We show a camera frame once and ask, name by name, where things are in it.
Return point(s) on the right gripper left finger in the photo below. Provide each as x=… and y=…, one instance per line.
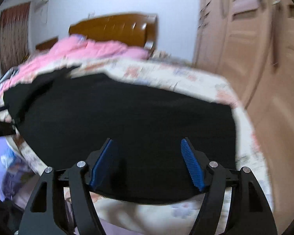
x=45, y=211

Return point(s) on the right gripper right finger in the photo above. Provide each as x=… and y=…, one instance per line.
x=249, y=211

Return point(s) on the black pants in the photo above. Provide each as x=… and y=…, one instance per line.
x=63, y=120

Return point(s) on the floral cream bed sheet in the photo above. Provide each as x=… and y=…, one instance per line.
x=129, y=141

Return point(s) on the pink quilt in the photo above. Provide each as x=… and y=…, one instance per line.
x=73, y=47

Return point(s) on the brown wooden headboard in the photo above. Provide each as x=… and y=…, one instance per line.
x=133, y=29

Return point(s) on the red patterned curtain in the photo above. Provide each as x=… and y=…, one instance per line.
x=14, y=35

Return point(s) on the light wooden wardrobe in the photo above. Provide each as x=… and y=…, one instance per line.
x=251, y=44

